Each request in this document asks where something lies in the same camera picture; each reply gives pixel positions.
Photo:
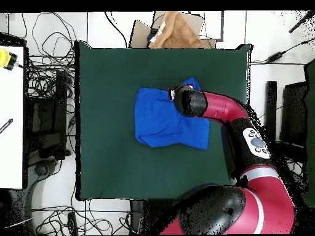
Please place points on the blue shirt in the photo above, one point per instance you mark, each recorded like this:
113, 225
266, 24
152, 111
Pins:
157, 123

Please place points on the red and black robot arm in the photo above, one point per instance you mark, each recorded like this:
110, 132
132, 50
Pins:
221, 105

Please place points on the brown towel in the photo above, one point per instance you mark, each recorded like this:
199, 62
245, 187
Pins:
177, 34

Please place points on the cardboard box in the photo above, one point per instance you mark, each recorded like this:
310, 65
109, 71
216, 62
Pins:
140, 34

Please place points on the dark green table cloth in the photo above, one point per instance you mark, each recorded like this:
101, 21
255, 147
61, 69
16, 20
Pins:
110, 172

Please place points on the black chair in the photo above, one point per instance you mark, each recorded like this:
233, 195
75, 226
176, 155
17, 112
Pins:
294, 113

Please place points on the black rod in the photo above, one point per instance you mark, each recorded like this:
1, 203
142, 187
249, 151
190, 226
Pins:
301, 22

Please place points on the white table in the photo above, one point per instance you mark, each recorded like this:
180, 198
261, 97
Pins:
11, 110

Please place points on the black marker pen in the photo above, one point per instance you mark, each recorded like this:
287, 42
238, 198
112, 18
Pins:
6, 125

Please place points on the yellow and black tool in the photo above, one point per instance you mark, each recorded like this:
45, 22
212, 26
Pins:
5, 59

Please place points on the black metal frame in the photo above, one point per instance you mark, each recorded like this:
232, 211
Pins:
60, 110

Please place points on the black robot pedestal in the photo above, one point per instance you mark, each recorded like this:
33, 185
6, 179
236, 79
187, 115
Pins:
137, 213

